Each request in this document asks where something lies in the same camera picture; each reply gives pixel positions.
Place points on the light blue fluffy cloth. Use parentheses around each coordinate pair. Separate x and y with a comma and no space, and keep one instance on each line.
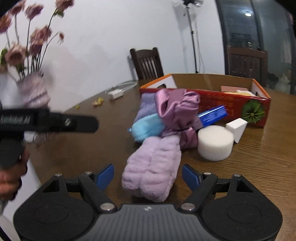
(145,128)

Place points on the lavender fluffy cloth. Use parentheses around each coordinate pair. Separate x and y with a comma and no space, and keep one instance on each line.
(152,166)

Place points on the lavender ribbed vase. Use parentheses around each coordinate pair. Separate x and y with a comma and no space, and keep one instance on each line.
(34,92)

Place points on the glass sliding door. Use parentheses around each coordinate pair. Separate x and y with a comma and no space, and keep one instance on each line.
(242,23)

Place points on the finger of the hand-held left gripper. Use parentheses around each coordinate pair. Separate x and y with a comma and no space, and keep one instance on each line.
(78,124)

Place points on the red cardboard box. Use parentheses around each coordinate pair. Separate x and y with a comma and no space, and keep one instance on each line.
(219,102)

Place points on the blue packet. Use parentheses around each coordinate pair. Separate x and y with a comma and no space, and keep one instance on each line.
(212,115)

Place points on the black light stand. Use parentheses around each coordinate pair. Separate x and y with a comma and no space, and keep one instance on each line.
(192,34)

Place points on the white charger plug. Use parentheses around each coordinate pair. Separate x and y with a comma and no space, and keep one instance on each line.
(115,95)

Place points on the dark wooden chair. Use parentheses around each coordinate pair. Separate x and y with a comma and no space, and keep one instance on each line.
(245,64)
(145,62)

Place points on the white round sponge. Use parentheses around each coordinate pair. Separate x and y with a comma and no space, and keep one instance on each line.
(215,143)

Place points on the pile of yellow crumbs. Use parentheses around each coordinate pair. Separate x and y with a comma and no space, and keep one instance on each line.
(97,102)

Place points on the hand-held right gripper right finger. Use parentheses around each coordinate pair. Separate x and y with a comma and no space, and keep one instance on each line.
(190,177)

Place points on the pale yellow soft item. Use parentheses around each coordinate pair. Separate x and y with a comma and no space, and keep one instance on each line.
(242,93)

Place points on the person's left hand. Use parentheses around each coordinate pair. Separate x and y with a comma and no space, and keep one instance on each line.
(9,183)

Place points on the lilac towel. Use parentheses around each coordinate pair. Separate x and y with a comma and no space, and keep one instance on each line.
(145,104)

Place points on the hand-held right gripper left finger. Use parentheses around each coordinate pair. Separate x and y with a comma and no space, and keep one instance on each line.
(105,176)

